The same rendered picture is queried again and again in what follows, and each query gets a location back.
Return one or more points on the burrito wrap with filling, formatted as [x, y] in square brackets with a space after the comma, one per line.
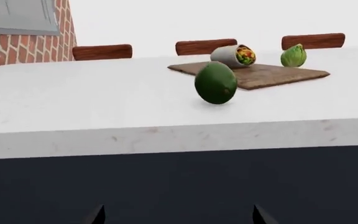
[235, 56]

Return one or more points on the brown wooden chair back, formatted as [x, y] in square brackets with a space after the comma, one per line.
[197, 46]
[102, 51]
[317, 40]

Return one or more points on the grey framed window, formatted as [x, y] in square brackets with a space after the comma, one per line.
[17, 16]

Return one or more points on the dark navy counter cabinet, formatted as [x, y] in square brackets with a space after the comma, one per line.
[179, 186]

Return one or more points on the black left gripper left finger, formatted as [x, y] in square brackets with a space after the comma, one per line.
[99, 215]

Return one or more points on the dark green avocado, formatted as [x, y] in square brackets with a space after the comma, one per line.
[215, 83]

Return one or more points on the wooden cutting board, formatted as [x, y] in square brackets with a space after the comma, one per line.
[267, 75]

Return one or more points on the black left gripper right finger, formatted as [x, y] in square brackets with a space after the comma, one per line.
[261, 216]

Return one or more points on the light green cabbage head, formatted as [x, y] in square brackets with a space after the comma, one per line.
[293, 56]

